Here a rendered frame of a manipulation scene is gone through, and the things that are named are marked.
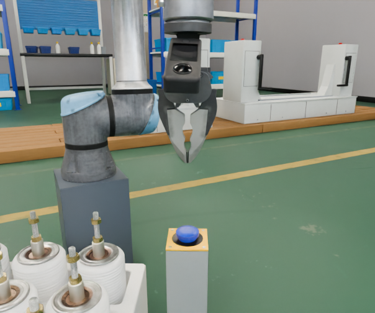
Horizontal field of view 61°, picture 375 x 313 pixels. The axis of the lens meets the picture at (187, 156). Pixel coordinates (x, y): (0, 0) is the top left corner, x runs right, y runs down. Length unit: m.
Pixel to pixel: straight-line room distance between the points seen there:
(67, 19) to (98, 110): 5.53
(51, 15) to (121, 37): 5.45
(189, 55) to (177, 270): 0.34
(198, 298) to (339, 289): 0.55
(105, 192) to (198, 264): 0.42
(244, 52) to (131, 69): 2.12
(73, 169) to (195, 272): 0.49
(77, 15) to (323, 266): 5.87
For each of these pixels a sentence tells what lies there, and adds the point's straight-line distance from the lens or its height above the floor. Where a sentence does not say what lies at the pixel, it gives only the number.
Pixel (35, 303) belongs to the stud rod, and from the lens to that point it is 0.43.
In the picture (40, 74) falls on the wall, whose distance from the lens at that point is 8.67.
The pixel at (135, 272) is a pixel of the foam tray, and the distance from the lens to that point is 0.73.
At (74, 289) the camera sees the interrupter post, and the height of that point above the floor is 0.28.
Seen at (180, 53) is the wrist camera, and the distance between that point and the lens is 0.45.
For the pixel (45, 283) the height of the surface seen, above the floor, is 0.21.
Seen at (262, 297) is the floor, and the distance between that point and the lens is 0.96.
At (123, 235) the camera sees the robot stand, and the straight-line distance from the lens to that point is 0.97.
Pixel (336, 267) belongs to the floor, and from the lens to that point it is 1.14.
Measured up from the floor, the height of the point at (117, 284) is 0.20.
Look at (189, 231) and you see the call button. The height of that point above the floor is 0.33.
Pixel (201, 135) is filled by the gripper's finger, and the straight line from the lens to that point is 0.50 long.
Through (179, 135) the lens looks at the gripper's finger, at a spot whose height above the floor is 0.50.
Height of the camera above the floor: 0.61
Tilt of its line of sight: 16 degrees down
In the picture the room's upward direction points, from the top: straight up
